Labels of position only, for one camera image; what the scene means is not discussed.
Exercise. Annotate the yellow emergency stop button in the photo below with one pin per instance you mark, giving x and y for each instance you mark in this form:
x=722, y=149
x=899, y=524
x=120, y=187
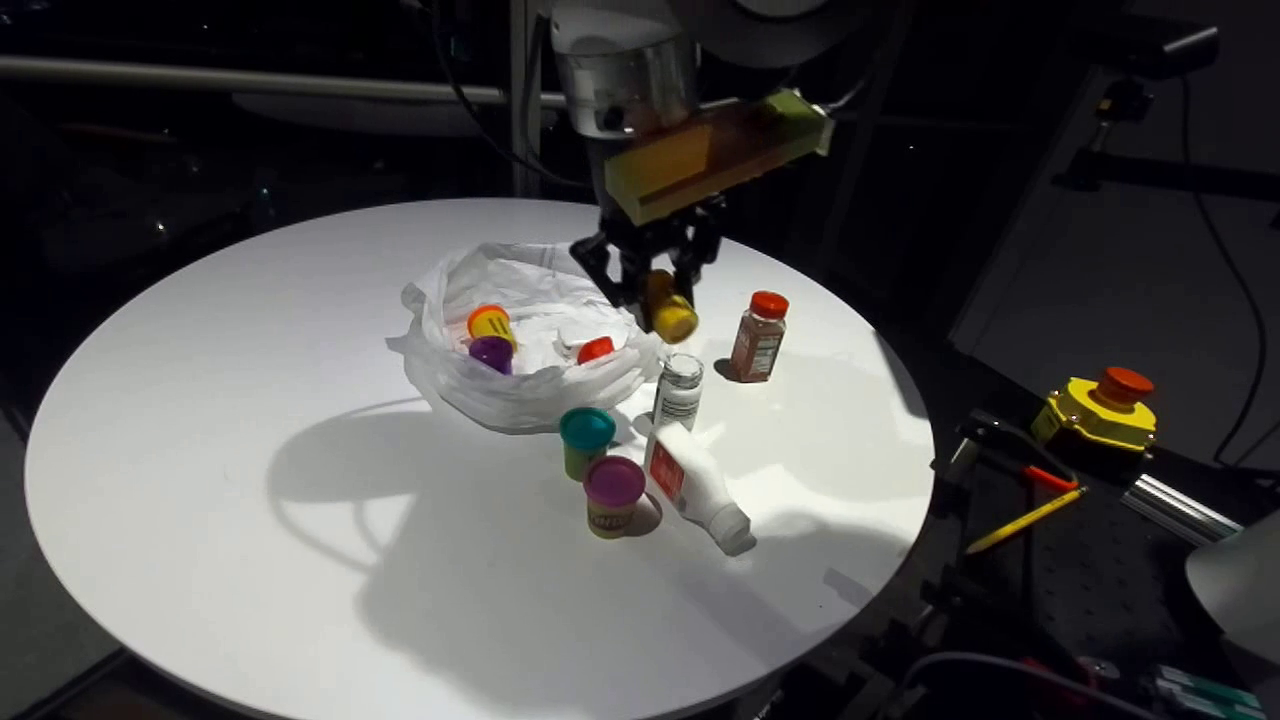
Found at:
x=1097, y=407

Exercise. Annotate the purple lid dough tub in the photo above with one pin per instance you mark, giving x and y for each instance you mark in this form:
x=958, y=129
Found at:
x=494, y=352

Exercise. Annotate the horizontal metal window rail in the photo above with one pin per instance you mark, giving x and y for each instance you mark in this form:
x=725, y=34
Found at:
x=265, y=84

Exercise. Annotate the teal lid dough tub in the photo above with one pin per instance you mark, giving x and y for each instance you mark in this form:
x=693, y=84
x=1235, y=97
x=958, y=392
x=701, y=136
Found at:
x=584, y=433

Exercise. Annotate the small red cap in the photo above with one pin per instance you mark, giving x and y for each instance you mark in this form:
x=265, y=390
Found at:
x=592, y=351

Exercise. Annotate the red lid spice jar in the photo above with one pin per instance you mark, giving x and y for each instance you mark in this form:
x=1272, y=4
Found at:
x=756, y=344

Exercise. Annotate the white rounded base cover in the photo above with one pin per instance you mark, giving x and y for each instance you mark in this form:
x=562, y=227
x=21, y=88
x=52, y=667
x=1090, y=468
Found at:
x=1242, y=586

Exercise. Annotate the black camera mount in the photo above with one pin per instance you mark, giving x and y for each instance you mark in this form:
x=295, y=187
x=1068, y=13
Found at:
x=1133, y=94

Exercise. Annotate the aluminium profile bar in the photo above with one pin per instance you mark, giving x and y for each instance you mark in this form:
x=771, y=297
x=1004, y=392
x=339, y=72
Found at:
x=1187, y=506

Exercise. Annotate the wrist-mounted camera bar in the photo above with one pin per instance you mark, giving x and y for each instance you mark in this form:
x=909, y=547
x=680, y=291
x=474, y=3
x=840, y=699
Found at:
x=722, y=154

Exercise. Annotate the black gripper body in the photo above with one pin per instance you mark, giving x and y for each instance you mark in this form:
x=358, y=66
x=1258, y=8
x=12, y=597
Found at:
x=654, y=238

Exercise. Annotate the white bottle red label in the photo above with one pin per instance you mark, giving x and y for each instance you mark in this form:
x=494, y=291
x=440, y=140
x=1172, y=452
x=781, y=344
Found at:
x=701, y=487

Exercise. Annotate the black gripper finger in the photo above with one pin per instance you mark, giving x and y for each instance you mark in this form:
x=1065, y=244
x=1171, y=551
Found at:
x=689, y=273
x=610, y=283

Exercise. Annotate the white plastic bag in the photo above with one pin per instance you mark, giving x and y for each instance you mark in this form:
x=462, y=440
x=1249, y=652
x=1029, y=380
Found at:
x=523, y=392

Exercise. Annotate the yellow pencil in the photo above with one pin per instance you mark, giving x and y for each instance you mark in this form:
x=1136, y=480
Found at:
x=1024, y=520

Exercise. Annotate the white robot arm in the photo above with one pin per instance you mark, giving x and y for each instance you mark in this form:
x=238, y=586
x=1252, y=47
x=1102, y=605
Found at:
x=664, y=43

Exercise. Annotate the magenta lid dough tub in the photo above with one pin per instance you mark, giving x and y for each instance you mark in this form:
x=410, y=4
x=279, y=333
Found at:
x=620, y=492

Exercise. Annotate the vertical metal window post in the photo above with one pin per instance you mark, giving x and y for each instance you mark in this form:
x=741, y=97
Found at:
x=527, y=105

